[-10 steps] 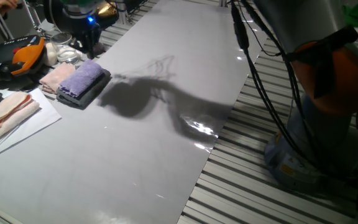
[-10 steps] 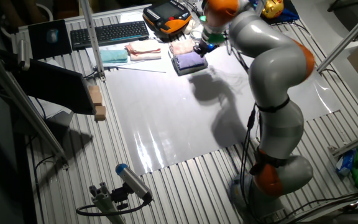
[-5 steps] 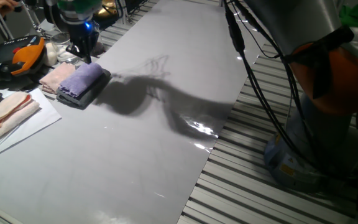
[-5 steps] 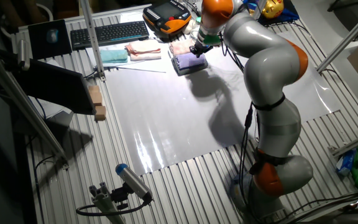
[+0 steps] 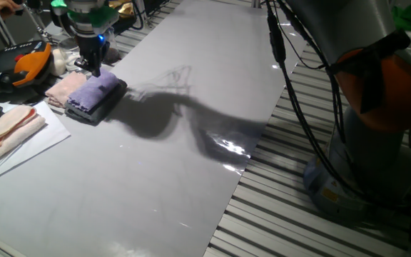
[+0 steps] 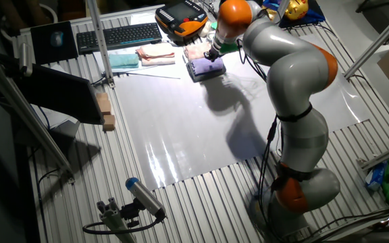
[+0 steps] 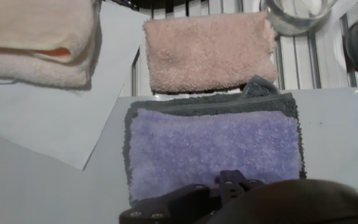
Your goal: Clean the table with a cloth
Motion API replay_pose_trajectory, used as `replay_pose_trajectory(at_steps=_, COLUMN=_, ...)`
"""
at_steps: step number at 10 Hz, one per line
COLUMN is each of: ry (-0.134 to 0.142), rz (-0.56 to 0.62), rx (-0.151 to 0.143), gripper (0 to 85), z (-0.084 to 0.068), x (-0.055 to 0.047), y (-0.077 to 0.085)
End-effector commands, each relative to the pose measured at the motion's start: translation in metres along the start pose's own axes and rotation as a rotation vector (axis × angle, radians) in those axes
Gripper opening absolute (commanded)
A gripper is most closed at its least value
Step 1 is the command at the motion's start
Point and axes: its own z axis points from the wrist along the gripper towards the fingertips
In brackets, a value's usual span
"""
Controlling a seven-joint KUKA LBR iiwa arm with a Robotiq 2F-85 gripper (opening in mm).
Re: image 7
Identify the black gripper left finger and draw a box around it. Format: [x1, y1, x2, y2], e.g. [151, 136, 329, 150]
[119, 169, 244, 224]

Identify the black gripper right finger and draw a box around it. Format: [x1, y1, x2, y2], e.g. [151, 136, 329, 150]
[242, 179, 265, 194]

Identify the purple fluffy cloth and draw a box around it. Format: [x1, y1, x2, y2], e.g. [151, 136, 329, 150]
[128, 108, 303, 202]

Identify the pink fluffy cloth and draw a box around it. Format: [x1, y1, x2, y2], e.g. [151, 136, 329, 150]
[143, 11, 279, 96]

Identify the dark grey towel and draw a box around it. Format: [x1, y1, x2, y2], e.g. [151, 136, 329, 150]
[122, 75, 307, 207]

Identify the white paper sheet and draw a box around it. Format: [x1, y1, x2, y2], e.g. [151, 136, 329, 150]
[0, 0, 150, 170]

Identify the grey glossy table sheet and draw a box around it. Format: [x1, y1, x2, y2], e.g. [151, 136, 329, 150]
[0, 86, 358, 224]

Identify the clear glass with water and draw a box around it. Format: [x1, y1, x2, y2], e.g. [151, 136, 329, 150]
[259, 0, 339, 37]

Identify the cream folded towel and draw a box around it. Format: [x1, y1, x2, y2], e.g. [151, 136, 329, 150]
[0, 0, 102, 91]

